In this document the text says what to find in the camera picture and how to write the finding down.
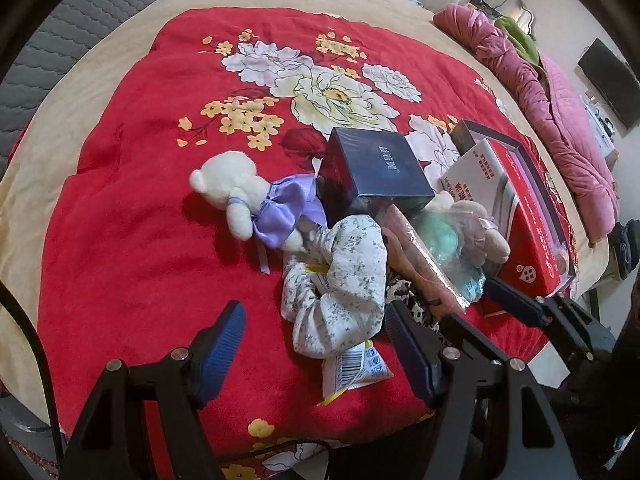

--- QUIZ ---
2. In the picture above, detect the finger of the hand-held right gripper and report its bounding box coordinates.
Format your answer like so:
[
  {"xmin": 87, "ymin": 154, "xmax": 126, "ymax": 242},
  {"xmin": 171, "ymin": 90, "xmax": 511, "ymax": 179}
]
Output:
[{"xmin": 484, "ymin": 279, "xmax": 547, "ymax": 332}]

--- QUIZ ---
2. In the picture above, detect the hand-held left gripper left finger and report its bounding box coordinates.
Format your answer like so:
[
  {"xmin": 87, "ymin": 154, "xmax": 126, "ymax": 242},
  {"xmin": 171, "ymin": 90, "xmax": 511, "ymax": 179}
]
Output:
[{"xmin": 62, "ymin": 301, "xmax": 248, "ymax": 480}]

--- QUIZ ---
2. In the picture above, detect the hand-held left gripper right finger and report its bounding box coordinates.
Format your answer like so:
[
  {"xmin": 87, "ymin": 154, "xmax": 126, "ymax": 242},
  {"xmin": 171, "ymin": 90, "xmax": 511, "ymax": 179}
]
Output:
[{"xmin": 384, "ymin": 300, "xmax": 576, "ymax": 480}]

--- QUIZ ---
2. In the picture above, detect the beige teddy bear pink dress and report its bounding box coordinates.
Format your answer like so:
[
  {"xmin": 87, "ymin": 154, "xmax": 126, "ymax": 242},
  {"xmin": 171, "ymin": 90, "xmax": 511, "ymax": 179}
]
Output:
[{"xmin": 435, "ymin": 192, "xmax": 512, "ymax": 267}]

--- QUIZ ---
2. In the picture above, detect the green ball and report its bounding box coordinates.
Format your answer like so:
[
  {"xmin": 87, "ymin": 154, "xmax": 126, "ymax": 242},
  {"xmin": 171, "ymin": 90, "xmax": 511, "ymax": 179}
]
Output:
[{"xmin": 415, "ymin": 210, "xmax": 481, "ymax": 281}]

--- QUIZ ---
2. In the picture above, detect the white floral cloth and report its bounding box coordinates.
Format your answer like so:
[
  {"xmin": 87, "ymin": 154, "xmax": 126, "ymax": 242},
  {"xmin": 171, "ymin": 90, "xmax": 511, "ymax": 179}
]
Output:
[{"xmin": 279, "ymin": 214, "xmax": 388, "ymax": 358}]

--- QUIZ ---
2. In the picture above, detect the white teddy bear purple dress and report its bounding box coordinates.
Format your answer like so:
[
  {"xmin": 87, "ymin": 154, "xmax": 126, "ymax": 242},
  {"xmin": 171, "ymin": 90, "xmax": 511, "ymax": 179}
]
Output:
[{"xmin": 189, "ymin": 150, "xmax": 328, "ymax": 276}]

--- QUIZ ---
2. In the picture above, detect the light blue packaged item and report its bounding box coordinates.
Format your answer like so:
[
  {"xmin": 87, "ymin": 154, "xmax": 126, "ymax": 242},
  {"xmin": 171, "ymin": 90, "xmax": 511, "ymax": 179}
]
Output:
[{"xmin": 450, "ymin": 269, "xmax": 488, "ymax": 304}]

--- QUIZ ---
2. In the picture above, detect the red and white box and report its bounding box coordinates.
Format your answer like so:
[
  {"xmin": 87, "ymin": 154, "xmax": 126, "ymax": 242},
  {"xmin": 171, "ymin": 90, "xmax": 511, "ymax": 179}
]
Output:
[{"xmin": 439, "ymin": 139, "xmax": 576, "ymax": 319}]

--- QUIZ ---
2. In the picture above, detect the white yellow snack packet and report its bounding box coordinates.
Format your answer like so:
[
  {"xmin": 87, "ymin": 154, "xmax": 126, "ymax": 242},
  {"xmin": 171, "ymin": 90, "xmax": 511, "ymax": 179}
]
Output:
[{"xmin": 317, "ymin": 339, "xmax": 393, "ymax": 407}]

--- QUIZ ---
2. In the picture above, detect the leopard print scrunchie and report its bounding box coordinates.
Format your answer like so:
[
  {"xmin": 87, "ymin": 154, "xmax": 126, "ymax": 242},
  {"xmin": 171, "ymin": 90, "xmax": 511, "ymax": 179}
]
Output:
[{"xmin": 385, "ymin": 275, "xmax": 441, "ymax": 332}]

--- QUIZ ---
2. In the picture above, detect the pink packaged item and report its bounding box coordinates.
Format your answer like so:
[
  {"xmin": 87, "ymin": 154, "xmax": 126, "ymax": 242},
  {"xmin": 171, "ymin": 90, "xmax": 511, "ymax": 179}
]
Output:
[{"xmin": 382, "ymin": 204, "xmax": 473, "ymax": 316}]

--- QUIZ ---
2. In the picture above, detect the black object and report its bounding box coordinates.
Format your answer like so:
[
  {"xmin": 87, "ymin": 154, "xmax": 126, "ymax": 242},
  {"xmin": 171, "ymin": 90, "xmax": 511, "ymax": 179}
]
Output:
[{"xmin": 612, "ymin": 222, "xmax": 640, "ymax": 281}]

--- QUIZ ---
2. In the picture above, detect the red floral blanket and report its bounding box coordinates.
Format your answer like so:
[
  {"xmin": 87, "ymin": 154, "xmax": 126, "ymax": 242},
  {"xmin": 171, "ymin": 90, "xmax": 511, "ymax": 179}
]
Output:
[{"xmin": 0, "ymin": 7, "xmax": 582, "ymax": 480}]

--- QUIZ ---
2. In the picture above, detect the pink quilt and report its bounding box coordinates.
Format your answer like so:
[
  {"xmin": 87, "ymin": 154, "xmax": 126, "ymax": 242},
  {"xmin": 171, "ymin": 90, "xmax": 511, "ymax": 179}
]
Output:
[{"xmin": 432, "ymin": 2, "xmax": 621, "ymax": 247}]

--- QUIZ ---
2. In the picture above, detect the dark blue box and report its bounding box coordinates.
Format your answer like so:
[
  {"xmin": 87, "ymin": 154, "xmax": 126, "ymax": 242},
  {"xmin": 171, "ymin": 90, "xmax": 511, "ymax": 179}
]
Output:
[{"xmin": 316, "ymin": 127, "xmax": 435, "ymax": 221}]

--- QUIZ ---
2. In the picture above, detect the white side table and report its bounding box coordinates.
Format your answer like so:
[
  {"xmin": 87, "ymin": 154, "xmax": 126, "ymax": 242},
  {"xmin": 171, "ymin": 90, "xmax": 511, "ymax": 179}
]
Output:
[{"xmin": 584, "ymin": 95, "xmax": 619, "ymax": 162}]

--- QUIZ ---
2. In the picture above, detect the green cloth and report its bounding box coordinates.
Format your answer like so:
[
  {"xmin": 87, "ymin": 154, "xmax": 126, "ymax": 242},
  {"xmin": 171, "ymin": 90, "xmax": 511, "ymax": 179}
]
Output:
[{"xmin": 495, "ymin": 15, "xmax": 544, "ymax": 67}]

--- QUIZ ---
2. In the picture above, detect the beige bed sheet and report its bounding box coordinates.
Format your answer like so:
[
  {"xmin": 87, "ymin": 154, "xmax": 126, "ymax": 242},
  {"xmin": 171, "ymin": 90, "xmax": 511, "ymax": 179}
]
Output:
[{"xmin": 0, "ymin": 0, "xmax": 612, "ymax": 311}]

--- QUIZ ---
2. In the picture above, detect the grey quilted headboard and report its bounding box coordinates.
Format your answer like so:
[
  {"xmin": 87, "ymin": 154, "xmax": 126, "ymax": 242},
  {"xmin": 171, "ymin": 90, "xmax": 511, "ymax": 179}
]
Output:
[{"xmin": 0, "ymin": 0, "xmax": 201, "ymax": 92}]

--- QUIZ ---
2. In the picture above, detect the black cable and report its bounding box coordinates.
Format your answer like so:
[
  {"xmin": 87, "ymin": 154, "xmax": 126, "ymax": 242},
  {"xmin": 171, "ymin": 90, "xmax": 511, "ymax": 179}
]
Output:
[{"xmin": 0, "ymin": 280, "xmax": 67, "ymax": 461}]

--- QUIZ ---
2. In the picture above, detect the black wall television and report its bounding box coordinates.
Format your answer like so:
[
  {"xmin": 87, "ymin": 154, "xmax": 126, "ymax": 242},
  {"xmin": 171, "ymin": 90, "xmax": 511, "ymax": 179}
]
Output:
[{"xmin": 577, "ymin": 37, "xmax": 640, "ymax": 129}]

